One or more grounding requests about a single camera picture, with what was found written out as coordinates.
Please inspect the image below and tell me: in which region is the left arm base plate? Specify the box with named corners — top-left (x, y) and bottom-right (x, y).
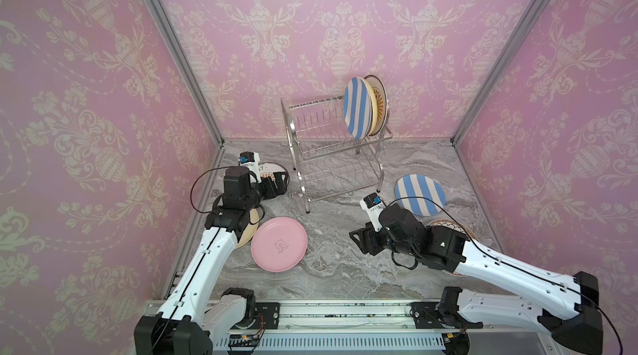
top-left (234, 302), bottom-right (281, 330)

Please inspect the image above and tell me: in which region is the pink plate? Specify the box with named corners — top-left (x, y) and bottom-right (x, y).
top-left (250, 217), bottom-right (308, 273)

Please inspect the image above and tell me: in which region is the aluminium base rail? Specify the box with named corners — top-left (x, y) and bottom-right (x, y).
top-left (130, 298), bottom-right (569, 355)

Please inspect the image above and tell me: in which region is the blue striped plate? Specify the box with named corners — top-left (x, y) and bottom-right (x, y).
top-left (394, 173), bottom-right (446, 217)
top-left (343, 77), bottom-right (371, 140)

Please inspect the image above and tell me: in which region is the blue striped plate back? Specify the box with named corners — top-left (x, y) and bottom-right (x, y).
top-left (394, 173), bottom-right (446, 217)

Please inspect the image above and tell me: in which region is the cream plate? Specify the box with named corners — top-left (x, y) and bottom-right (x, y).
top-left (235, 209), bottom-right (260, 249)

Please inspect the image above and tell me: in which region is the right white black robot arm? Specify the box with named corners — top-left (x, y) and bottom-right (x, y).
top-left (349, 204), bottom-right (604, 354)

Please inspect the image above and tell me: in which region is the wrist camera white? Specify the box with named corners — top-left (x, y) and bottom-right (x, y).
top-left (239, 152), bottom-right (262, 183)
top-left (360, 192), bottom-right (385, 232)

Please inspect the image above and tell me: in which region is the steel two-tier dish rack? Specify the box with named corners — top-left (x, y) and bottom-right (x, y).
top-left (281, 96), bottom-right (393, 213)

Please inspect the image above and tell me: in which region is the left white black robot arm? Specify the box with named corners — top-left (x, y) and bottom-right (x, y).
top-left (134, 162), bottom-right (290, 354)

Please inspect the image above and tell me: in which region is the sunburst plate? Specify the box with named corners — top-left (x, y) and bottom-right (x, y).
top-left (365, 74), bottom-right (389, 136)
top-left (259, 162), bottom-right (289, 178)

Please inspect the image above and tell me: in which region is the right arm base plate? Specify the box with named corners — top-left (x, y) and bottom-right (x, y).
top-left (410, 301), bottom-right (447, 329)

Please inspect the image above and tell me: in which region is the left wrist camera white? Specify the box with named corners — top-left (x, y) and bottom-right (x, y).
top-left (239, 152), bottom-right (262, 183)

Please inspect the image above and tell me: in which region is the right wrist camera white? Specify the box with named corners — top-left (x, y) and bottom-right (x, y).
top-left (360, 192), bottom-right (385, 232)

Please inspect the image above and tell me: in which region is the scale pattern plate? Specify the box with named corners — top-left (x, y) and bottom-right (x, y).
top-left (424, 220), bottom-right (475, 276)

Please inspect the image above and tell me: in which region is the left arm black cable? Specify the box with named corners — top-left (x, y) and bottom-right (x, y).
top-left (189, 165), bottom-right (267, 226)

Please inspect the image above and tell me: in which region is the yellow bear plate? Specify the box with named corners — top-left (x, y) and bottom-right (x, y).
top-left (363, 78), bottom-right (378, 136)

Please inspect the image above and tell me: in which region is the blue striped plate front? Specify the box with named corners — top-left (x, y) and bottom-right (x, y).
top-left (343, 77), bottom-right (371, 140)

